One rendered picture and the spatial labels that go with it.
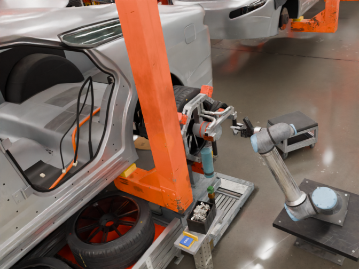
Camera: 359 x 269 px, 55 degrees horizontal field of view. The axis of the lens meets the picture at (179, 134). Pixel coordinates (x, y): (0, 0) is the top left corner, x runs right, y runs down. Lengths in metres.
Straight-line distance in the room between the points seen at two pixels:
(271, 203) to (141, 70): 1.89
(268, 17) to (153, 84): 3.29
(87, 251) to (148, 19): 1.59
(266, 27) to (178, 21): 2.28
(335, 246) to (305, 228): 0.24
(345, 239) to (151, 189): 1.40
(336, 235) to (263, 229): 0.66
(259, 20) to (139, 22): 3.29
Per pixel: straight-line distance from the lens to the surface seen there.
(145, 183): 2.66
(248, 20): 5.00
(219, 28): 5.11
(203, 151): 2.77
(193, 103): 2.67
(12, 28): 2.27
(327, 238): 2.71
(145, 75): 2.02
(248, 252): 2.98
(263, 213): 3.26
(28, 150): 3.14
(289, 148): 3.80
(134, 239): 2.55
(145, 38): 1.92
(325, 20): 5.95
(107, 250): 2.54
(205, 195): 3.25
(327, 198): 2.55
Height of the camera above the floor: 2.32
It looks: 31 degrees down
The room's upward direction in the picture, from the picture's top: 11 degrees counter-clockwise
